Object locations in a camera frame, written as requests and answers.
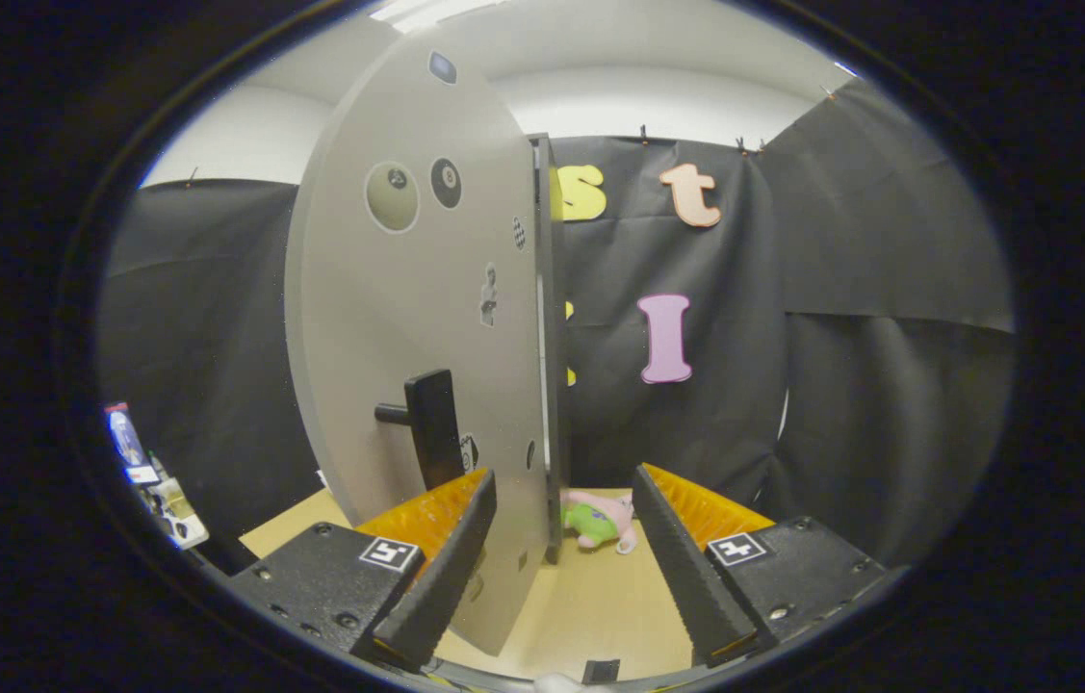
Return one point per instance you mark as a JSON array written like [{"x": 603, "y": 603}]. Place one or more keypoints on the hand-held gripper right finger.
[{"x": 686, "y": 577}]

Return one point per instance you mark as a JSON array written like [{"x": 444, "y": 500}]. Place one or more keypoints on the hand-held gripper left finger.
[{"x": 446, "y": 577}]

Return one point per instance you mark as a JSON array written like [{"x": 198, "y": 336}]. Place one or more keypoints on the dark grey shoe cabinet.
[{"x": 556, "y": 433}]

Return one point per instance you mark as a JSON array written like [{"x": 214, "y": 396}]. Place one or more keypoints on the beige shoe cabinet door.
[{"x": 388, "y": 318}]

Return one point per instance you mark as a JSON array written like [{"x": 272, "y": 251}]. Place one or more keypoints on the green pink plush toy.
[{"x": 590, "y": 522}]

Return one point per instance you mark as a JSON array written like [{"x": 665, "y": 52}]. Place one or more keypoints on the black backdrop cloth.
[{"x": 889, "y": 385}]

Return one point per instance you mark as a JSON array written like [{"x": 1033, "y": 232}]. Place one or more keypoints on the blue white board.
[{"x": 128, "y": 441}]

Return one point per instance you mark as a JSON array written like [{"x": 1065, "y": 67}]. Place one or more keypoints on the small ceiling light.
[{"x": 844, "y": 68}]

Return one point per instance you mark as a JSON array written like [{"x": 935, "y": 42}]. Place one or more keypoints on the long ceiling light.
[{"x": 417, "y": 12}]

